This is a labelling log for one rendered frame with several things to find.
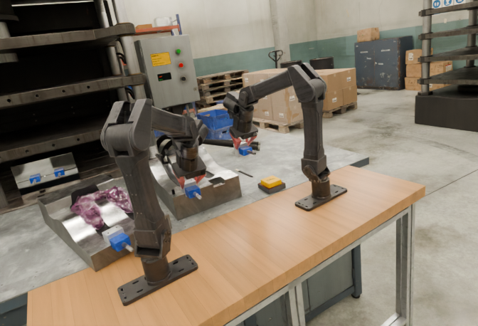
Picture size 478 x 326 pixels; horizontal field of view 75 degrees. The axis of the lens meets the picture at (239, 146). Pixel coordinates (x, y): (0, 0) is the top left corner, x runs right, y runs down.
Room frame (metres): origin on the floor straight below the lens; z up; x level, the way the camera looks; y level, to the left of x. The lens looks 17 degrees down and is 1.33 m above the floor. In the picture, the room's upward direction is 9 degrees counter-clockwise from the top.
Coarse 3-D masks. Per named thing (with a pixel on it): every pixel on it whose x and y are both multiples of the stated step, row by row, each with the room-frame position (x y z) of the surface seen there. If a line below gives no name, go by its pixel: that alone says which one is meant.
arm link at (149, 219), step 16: (112, 128) 0.70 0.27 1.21; (128, 128) 0.68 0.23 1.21; (112, 144) 0.68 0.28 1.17; (128, 144) 0.67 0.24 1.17; (128, 160) 0.67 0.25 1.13; (144, 160) 0.70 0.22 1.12; (128, 176) 0.68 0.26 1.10; (144, 176) 0.69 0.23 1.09; (128, 192) 0.69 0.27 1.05; (144, 192) 0.68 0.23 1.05; (144, 208) 0.68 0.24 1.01; (160, 208) 0.72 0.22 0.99; (144, 224) 0.68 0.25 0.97; (160, 224) 0.69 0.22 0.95; (144, 240) 0.68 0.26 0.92; (160, 240) 0.68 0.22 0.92
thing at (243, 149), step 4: (240, 144) 1.26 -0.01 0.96; (244, 144) 1.27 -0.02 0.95; (240, 148) 1.24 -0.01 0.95; (244, 148) 1.23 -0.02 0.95; (248, 148) 1.23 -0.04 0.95; (236, 152) 1.27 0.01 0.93; (240, 152) 1.24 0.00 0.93; (244, 152) 1.22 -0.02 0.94; (248, 152) 1.21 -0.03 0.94; (252, 152) 1.19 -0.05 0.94; (236, 156) 1.27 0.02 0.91; (240, 156) 1.25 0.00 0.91
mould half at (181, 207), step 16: (208, 160) 1.30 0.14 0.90; (160, 176) 1.20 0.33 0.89; (224, 176) 1.11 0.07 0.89; (160, 192) 1.16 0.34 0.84; (176, 192) 1.02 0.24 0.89; (208, 192) 1.04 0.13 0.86; (224, 192) 1.07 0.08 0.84; (240, 192) 1.10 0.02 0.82; (176, 208) 0.99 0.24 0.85; (192, 208) 1.01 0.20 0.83; (208, 208) 1.04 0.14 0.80
